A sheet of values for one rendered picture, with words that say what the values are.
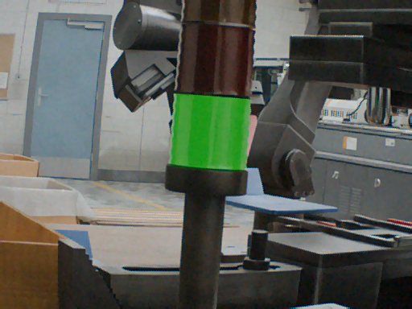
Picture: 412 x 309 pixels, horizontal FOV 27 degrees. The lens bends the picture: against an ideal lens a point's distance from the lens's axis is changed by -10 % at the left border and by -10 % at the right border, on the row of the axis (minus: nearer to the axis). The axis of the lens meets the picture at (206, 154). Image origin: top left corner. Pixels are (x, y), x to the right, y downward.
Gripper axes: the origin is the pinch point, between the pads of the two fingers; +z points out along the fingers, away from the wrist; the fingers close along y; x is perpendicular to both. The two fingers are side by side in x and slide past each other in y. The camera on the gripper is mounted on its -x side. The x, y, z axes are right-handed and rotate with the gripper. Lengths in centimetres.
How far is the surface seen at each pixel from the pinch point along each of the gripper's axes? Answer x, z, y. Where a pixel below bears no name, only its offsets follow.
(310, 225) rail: -4.5, 12.1, 17.3
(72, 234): -17.9, 4.7, -2.3
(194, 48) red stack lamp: -28, 13, 43
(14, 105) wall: 276, -518, -901
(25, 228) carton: -24.9, 6.3, 3.3
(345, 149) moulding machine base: 481, -279, -543
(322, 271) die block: -11.6, 19.3, 26.9
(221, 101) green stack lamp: -27, 15, 43
